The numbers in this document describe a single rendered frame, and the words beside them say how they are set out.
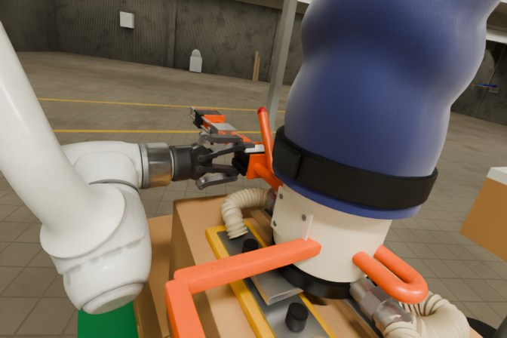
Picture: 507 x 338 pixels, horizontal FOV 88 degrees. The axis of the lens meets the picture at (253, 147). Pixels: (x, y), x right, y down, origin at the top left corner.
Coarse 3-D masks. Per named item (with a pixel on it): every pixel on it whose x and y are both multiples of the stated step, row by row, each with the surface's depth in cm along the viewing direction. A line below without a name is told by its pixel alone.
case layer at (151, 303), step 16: (160, 224) 125; (160, 240) 115; (160, 256) 107; (160, 272) 99; (144, 288) 104; (160, 288) 93; (144, 304) 106; (160, 304) 87; (144, 320) 108; (160, 320) 82; (144, 336) 111; (160, 336) 80
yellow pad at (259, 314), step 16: (208, 240) 52; (224, 240) 50; (240, 240) 51; (256, 240) 52; (224, 256) 47; (240, 288) 41; (256, 288) 41; (240, 304) 40; (256, 304) 39; (272, 304) 39; (288, 304) 39; (304, 304) 40; (256, 320) 37; (272, 320) 36; (288, 320) 35; (304, 320) 35; (320, 320) 38; (272, 336) 35; (288, 336) 35; (304, 336) 35
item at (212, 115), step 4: (204, 112) 89; (208, 112) 90; (212, 112) 91; (216, 112) 92; (204, 116) 86; (208, 116) 87; (212, 116) 87; (216, 116) 88; (220, 116) 89; (224, 116) 89; (212, 120) 88; (216, 120) 88; (220, 120) 89; (224, 120) 90; (204, 124) 87
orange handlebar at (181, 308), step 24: (264, 168) 56; (312, 240) 36; (216, 264) 29; (240, 264) 30; (264, 264) 31; (288, 264) 34; (360, 264) 34; (384, 264) 36; (168, 288) 26; (192, 288) 27; (384, 288) 32; (408, 288) 30; (168, 312) 25; (192, 312) 23; (192, 336) 22
